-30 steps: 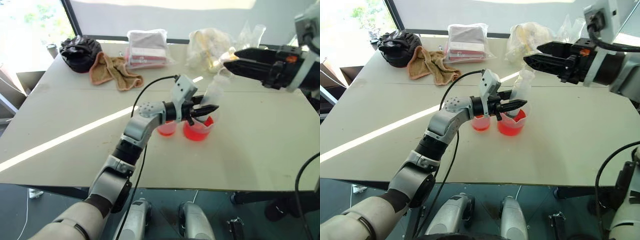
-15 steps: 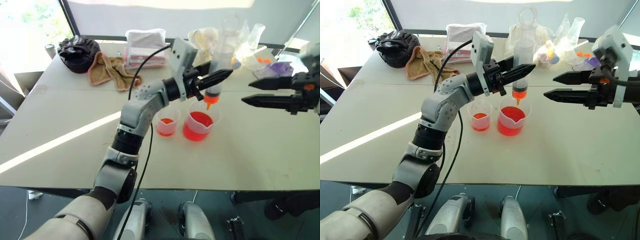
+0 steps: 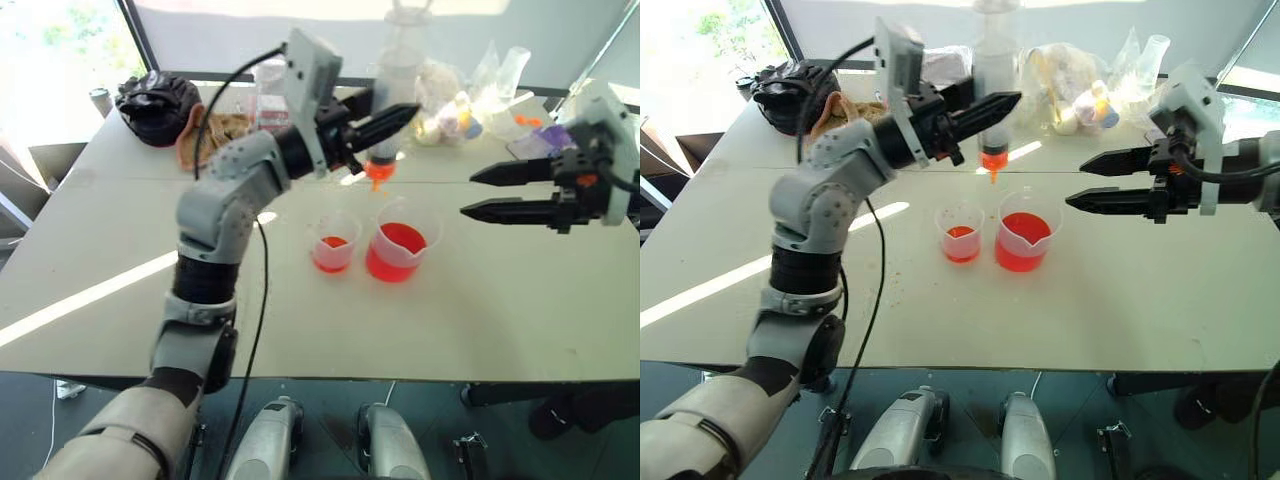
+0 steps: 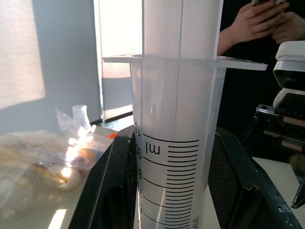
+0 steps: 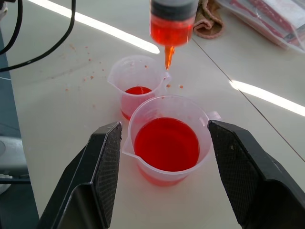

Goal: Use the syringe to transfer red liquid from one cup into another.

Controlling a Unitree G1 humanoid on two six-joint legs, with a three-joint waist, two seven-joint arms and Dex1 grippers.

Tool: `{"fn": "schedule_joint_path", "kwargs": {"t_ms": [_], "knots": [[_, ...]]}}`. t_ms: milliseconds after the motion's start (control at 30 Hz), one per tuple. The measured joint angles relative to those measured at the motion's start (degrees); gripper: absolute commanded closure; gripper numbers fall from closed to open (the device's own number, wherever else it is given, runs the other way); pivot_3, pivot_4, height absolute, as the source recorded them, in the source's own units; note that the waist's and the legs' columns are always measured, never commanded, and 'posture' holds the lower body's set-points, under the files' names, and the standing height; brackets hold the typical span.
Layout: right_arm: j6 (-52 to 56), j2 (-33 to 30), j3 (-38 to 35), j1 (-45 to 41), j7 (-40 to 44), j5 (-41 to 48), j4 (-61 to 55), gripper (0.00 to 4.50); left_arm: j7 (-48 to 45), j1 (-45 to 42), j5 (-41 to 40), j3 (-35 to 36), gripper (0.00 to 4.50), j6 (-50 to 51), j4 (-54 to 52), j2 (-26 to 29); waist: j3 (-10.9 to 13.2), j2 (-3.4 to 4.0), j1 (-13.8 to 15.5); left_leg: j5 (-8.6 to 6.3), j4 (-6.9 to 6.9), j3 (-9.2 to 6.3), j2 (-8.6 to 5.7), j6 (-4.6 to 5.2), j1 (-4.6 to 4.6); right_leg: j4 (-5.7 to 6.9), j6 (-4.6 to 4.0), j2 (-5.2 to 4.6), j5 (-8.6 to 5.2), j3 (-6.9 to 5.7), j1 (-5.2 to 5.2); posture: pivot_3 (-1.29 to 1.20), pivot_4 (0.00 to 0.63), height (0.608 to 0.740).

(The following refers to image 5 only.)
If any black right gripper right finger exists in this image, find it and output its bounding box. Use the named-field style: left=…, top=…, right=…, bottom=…
left=207, top=119, right=305, bottom=229

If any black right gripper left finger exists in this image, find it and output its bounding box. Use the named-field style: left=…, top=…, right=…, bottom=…
left=36, top=121, right=123, bottom=229

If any clear syringe with red liquid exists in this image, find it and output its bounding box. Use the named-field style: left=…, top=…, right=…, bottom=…
left=149, top=0, right=199, bottom=71

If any clear plastic cup, much liquid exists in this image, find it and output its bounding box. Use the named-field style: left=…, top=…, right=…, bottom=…
left=122, top=94, right=222, bottom=187

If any clear plastic cup, little liquid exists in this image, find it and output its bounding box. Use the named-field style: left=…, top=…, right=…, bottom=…
left=107, top=55, right=173, bottom=121

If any grey white machine base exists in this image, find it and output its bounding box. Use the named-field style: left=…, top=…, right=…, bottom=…
left=0, top=128, right=29, bottom=186

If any clear bag with red packs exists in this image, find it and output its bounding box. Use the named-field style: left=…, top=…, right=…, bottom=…
left=214, top=0, right=305, bottom=53

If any tan folded cloth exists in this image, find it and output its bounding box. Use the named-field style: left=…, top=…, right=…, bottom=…
left=192, top=0, right=224, bottom=39

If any black cable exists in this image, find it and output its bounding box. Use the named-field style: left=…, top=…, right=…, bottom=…
left=0, top=0, right=24, bottom=55
left=0, top=0, right=77, bottom=73

